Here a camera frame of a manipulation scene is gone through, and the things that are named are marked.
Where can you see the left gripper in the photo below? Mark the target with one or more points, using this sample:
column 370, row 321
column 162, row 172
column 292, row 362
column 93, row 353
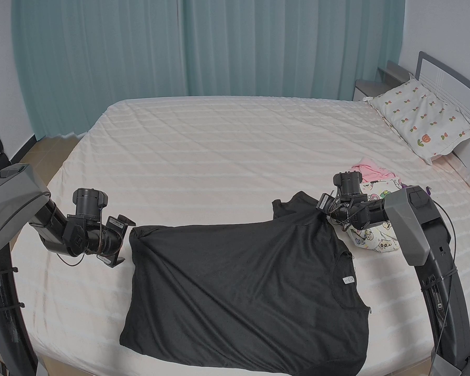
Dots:
column 111, row 241

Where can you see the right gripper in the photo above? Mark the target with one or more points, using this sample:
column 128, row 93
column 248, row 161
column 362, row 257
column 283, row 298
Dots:
column 327, row 204

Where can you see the black T-shirt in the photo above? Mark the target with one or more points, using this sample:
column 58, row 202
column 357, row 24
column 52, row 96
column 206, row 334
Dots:
column 239, row 288

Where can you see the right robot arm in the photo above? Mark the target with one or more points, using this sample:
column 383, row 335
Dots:
column 411, row 225

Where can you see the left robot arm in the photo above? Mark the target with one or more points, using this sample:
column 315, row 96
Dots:
column 8, row 194

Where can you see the bed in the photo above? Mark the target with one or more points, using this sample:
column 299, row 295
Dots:
column 219, row 151

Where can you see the pink garment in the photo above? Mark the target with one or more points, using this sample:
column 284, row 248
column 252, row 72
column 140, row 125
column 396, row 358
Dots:
column 370, row 170

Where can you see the white printed pyjama garment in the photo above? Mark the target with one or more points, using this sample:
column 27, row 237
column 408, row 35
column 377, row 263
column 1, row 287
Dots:
column 376, row 241

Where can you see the purple garment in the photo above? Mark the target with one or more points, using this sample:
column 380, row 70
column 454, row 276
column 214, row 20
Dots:
column 428, row 190

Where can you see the grey bedside table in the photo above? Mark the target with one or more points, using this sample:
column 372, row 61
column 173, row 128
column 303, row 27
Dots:
column 370, row 88

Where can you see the white printed pillow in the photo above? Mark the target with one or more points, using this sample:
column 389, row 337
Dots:
column 419, row 120

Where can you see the blue-green curtain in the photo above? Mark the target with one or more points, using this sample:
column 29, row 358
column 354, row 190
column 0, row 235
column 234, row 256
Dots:
column 278, row 33
column 102, row 33

